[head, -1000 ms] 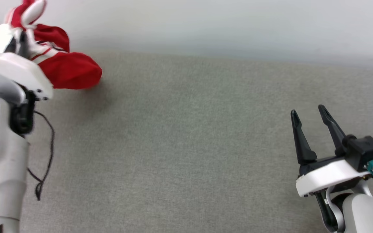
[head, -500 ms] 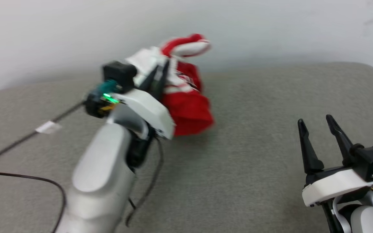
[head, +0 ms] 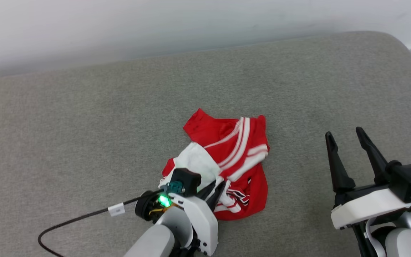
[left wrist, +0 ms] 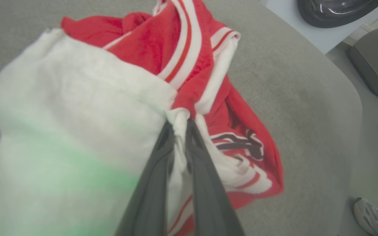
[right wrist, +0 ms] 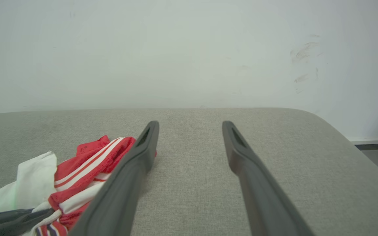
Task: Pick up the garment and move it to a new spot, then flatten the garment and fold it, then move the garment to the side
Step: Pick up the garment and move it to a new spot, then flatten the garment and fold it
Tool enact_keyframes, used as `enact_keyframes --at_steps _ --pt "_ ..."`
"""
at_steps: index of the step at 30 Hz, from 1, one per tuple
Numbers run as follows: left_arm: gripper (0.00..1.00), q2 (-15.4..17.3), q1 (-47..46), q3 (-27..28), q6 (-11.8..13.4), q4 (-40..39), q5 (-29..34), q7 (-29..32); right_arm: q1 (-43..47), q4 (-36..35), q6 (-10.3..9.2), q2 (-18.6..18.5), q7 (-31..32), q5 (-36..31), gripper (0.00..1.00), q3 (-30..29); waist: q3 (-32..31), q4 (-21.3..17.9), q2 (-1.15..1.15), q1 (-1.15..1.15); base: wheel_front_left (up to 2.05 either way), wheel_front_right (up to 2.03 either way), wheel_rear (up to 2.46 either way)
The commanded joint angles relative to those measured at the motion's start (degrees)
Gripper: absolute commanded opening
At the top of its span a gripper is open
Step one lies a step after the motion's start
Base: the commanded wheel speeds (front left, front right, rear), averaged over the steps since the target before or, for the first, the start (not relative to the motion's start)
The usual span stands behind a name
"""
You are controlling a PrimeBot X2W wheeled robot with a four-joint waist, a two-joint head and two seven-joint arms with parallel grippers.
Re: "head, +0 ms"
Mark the white cable label tag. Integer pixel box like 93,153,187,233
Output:
108,203,125,217

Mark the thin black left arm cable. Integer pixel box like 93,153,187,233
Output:
37,195,156,257

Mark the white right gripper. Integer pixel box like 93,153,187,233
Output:
325,127,411,230

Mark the grey fabric sofa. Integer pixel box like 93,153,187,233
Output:
0,31,411,257

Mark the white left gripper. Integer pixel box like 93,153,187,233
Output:
169,180,228,257

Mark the red and white sports jersey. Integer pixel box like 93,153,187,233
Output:
158,108,270,221

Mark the teal left camera connector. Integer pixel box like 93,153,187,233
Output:
166,181,185,194

